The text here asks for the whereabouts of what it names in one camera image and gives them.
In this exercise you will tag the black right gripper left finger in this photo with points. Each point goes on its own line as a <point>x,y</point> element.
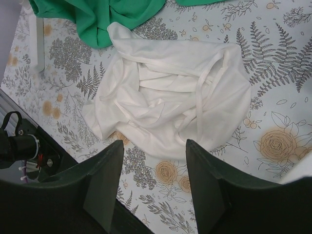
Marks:
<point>79,200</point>

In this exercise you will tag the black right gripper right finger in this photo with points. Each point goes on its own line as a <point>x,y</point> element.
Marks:
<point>229,201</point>

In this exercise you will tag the white tank top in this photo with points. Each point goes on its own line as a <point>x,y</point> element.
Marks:
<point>161,93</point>

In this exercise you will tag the white laundry basket tipped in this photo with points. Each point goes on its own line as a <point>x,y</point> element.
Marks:
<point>300,170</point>

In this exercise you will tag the white clothes rack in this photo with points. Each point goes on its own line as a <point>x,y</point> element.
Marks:
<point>36,39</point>

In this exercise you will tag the green t-shirt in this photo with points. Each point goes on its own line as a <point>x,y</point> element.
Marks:
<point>92,17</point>

